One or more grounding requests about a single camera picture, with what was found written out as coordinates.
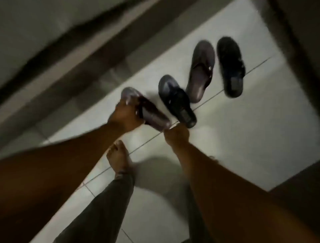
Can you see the person's right hand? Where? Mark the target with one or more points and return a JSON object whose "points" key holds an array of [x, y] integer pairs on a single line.
{"points": [[177, 135]]}

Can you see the person's left hand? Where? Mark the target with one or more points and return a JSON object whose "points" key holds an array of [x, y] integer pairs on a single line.
{"points": [[123, 116]]}

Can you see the person's left fingers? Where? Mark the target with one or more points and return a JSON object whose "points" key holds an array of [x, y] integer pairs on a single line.
{"points": [[130, 106]]}

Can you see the person's right fingers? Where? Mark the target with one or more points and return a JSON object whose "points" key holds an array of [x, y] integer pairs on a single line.
{"points": [[176, 129]]}

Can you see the brown flip-flop slipper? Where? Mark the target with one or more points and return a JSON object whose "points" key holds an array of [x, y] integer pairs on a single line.
{"points": [[201, 71], [153, 116]]}

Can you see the person's left forearm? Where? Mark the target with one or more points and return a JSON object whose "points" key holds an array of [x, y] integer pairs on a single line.
{"points": [[50, 185]]}

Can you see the person's right forearm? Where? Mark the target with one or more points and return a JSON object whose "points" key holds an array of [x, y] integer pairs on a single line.
{"points": [[232, 200]]}

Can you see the person's bare foot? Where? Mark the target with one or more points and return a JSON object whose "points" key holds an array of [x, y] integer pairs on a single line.
{"points": [[119, 157]]}

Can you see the grey trouser leg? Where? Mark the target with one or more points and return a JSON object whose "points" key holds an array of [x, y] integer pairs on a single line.
{"points": [[100, 215]]}

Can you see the dark wooden door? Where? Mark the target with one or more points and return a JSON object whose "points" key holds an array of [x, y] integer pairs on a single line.
{"points": [[300, 190]]}

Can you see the dark door frame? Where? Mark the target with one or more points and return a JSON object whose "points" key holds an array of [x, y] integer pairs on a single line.
{"points": [[297, 45]]}

